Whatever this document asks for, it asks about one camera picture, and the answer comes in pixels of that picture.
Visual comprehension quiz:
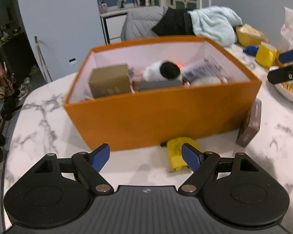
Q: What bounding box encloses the light blue fluffy towel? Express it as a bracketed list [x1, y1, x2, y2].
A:
[188, 6, 242, 47]

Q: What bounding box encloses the dark photo card box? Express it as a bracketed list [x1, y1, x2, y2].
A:
[236, 98, 262, 148]

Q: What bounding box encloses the orange storage box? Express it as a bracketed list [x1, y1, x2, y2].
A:
[63, 36, 261, 151]

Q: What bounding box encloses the brown cardboard box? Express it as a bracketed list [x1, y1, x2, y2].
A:
[88, 63, 132, 99]

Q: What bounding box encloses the grey quilted cushion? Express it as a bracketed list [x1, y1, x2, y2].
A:
[121, 6, 168, 42]

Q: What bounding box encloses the black garment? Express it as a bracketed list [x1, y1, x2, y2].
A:
[152, 8, 195, 36]

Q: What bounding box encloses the white floral tea canister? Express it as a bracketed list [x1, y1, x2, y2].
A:
[181, 57, 231, 86]

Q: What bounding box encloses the black and white plush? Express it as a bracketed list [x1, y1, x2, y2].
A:
[142, 61, 182, 82]

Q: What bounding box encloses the yellow snack container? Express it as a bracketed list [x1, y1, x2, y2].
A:
[235, 24, 270, 48]

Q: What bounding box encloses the blue wrapper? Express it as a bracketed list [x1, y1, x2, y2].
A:
[243, 45, 259, 57]

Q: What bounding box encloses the yellow mug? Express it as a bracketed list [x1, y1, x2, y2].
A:
[256, 42, 277, 68]

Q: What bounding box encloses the yellow tape measure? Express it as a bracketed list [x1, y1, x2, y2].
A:
[160, 137, 199, 172]

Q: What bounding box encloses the white desk with shelf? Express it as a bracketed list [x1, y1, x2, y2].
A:
[100, 7, 133, 44]

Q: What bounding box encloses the white plate of fries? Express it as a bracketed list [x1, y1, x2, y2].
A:
[269, 66, 293, 103]

